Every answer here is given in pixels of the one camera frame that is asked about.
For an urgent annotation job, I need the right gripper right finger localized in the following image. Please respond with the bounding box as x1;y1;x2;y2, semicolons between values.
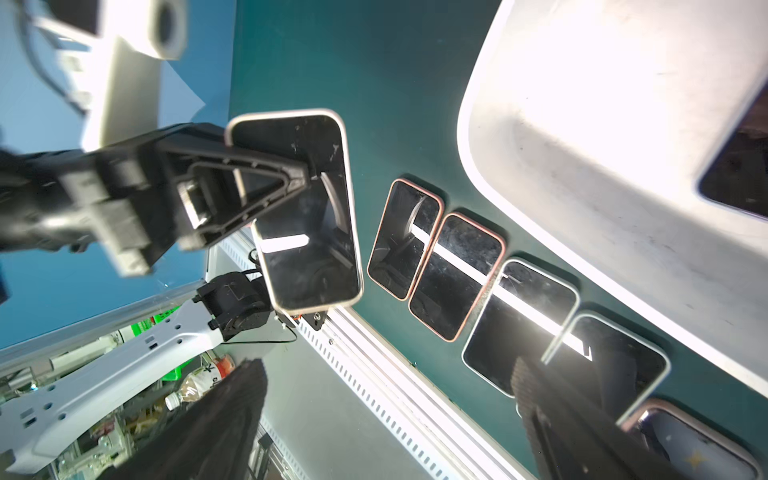
511;357;683;479

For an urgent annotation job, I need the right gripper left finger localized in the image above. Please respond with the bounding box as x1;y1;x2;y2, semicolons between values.
100;359;268;479

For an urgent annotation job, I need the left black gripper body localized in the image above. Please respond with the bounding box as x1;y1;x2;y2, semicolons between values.
1;131;177;277

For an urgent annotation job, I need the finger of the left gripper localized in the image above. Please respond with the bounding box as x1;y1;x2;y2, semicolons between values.
155;123;310;251

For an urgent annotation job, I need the phone light pink case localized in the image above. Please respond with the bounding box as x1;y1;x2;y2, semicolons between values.
544;312;671;424

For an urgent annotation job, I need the phone cream case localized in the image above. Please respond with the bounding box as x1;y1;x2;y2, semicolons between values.
225;109;364;315

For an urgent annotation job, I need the phone beige case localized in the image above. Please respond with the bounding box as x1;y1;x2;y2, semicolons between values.
621;398;765;479

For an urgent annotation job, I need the phone white case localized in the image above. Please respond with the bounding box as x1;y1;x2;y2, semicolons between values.
462;257;581;398

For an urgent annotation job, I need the phone coral case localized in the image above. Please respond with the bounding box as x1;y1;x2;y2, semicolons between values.
367;178;445;301

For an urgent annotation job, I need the phone salmon case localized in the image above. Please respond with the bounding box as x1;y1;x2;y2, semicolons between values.
698;85;767;218

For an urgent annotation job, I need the white plastic storage box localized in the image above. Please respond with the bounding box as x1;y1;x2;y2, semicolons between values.
456;1;767;394

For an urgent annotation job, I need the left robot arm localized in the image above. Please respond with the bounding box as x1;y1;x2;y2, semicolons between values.
1;124;309;474

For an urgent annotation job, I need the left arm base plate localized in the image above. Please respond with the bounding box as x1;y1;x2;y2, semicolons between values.
293;310;328;331

